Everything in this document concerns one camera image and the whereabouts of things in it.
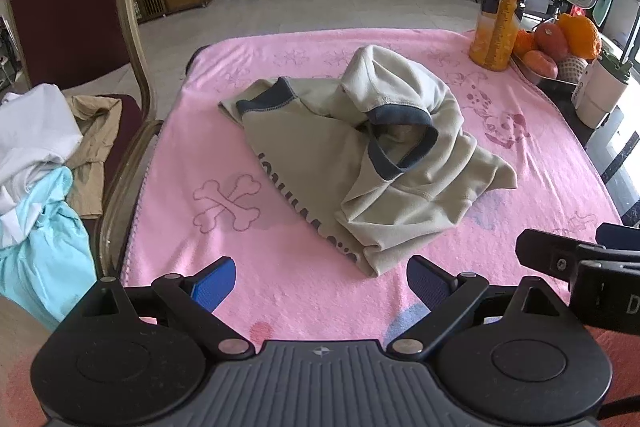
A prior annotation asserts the beige t-shirt navy trim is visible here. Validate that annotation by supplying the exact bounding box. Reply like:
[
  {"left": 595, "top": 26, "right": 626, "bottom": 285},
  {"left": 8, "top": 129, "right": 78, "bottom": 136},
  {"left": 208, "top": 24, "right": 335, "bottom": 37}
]
[{"left": 220, "top": 46, "right": 518, "bottom": 277}]

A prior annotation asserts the dark red wooden chair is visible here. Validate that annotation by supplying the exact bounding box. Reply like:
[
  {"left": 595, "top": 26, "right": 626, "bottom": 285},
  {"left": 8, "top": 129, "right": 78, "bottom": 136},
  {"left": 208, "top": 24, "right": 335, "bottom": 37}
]
[{"left": 6, "top": 0, "right": 162, "bottom": 275}]

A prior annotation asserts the tan garment on chair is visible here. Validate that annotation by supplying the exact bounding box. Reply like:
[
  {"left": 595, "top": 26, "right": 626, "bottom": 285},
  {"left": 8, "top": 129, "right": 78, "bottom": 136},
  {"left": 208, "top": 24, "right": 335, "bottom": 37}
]
[{"left": 66, "top": 95, "right": 122, "bottom": 219}]

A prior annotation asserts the white garment on chair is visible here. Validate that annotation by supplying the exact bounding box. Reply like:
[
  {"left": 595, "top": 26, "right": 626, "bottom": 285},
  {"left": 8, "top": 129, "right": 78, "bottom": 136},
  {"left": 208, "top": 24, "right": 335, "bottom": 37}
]
[{"left": 1, "top": 83, "right": 82, "bottom": 213}]

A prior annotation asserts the orange fruit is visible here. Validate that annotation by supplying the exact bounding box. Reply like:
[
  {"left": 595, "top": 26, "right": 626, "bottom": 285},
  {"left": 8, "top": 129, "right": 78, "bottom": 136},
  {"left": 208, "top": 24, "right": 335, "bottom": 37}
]
[{"left": 556, "top": 13, "right": 602, "bottom": 61}]

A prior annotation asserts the orange juice bottle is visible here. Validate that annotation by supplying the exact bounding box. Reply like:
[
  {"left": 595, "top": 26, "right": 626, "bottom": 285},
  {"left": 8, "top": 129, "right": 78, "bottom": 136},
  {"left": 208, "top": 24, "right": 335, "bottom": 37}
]
[{"left": 469, "top": 0, "right": 526, "bottom": 72}]

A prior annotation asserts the light blue garment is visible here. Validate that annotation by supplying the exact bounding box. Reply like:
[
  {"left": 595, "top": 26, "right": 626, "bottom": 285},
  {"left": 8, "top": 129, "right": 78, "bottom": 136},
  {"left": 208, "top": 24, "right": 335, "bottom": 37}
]
[{"left": 1, "top": 167, "right": 96, "bottom": 331}]

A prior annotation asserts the metal fruit tray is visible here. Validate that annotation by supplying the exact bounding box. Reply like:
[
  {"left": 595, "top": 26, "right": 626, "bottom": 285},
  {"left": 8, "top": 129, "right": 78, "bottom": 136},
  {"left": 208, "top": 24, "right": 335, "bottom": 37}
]
[{"left": 511, "top": 55, "right": 577, "bottom": 88}]

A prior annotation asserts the red apple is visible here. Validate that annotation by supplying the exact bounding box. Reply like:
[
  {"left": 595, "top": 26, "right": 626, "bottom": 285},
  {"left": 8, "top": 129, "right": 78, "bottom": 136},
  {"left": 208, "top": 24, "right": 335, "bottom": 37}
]
[{"left": 533, "top": 23, "right": 570, "bottom": 62}]

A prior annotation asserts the pink cartoon blanket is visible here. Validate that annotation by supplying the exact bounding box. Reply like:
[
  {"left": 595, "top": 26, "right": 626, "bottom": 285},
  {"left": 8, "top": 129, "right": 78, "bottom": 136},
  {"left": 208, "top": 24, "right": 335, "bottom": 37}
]
[{"left": 119, "top": 27, "right": 640, "bottom": 427}]

